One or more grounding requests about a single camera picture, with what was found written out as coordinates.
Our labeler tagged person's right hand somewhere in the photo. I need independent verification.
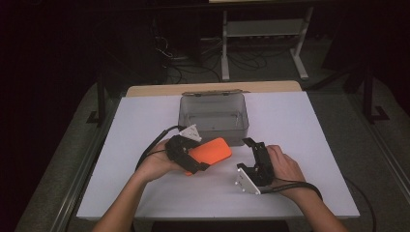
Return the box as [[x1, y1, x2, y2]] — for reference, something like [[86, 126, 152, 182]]
[[265, 144, 308, 202]]

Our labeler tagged transparent grey plastic box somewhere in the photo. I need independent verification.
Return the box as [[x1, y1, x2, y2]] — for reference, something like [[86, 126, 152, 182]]
[[177, 89, 251, 148]]

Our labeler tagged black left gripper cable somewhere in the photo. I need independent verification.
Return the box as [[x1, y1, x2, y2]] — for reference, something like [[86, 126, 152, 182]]
[[134, 125, 182, 173]]

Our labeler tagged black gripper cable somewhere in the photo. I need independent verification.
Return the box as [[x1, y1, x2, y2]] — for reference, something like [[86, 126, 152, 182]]
[[259, 177, 378, 232], [134, 125, 182, 173]]

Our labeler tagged light wooden table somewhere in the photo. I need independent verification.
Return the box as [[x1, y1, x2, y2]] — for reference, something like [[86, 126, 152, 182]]
[[125, 80, 303, 99]]

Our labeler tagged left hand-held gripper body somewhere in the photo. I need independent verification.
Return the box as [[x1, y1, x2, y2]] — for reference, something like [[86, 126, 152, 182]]
[[164, 124, 203, 174]]

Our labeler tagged orange phone case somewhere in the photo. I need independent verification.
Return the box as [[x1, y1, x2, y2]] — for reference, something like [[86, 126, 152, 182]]
[[184, 136, 233, 177]]

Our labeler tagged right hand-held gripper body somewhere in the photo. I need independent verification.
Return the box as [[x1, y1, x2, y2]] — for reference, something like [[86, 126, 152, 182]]
[[234, 145, 277, 196]]

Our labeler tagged tangle of black floor cables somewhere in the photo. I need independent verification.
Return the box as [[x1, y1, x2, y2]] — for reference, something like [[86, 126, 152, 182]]
[[153, 18, 291, 85]]

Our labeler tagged white metal table frame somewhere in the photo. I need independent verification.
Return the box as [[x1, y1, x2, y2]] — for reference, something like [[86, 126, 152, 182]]
[[220, 6, 315, 82]]

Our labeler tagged grey metal rail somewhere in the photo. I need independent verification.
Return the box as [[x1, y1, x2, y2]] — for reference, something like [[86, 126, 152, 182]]
[[49, 96, 125, 232], [349, 95, 410, 194]]

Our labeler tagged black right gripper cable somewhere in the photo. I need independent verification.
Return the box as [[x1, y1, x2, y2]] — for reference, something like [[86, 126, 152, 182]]
[[259, 177, 378, 232]]

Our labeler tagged person's left hand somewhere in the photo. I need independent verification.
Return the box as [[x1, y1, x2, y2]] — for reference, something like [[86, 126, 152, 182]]
[[134, 138, 184, 183]]

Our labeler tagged black metal stand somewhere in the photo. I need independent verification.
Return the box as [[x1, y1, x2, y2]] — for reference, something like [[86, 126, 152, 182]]
[[361, 62, 391, 125], [86, 72, 110, 128]]

